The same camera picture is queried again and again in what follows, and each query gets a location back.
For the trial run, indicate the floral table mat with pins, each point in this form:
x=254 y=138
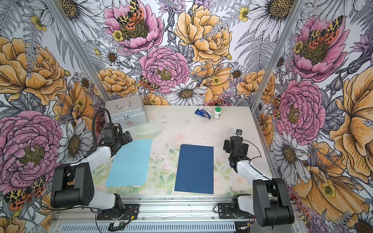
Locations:
x=162 y=171

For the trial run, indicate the white bottle green cap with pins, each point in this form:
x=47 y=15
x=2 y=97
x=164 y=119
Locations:
x=217 y=113

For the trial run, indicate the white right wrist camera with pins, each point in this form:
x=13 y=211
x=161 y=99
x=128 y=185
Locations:
x=238 y=132

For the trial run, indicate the light blue paper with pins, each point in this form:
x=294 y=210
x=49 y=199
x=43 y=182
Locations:
x=130 y=165

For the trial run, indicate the silver aluminium case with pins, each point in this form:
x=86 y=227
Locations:
x=128 y=112

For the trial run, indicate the dark blue paper large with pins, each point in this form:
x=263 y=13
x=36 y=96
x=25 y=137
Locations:
x=195 y=171

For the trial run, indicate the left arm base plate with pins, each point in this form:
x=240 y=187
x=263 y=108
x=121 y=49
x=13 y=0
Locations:
x=126 y=212

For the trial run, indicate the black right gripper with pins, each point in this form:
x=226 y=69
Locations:
x=227 y=146

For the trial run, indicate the aluminium rail base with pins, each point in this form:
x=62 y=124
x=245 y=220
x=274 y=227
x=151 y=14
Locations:
x=157 y=214

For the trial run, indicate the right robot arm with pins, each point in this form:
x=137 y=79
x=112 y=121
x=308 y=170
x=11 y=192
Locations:
x=270 y=202

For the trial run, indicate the clear plastic lid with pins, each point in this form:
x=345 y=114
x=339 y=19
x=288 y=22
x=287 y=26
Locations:
x=147 y=131

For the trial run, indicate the blue gauze bandage packet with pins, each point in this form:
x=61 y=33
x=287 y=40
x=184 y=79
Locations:
x=201 y=111

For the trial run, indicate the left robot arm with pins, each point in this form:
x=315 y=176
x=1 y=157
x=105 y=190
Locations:
x=73 y=185

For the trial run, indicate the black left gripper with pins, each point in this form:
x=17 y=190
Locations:
x=125 y=140

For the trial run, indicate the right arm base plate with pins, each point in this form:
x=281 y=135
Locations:
x=226 y=211

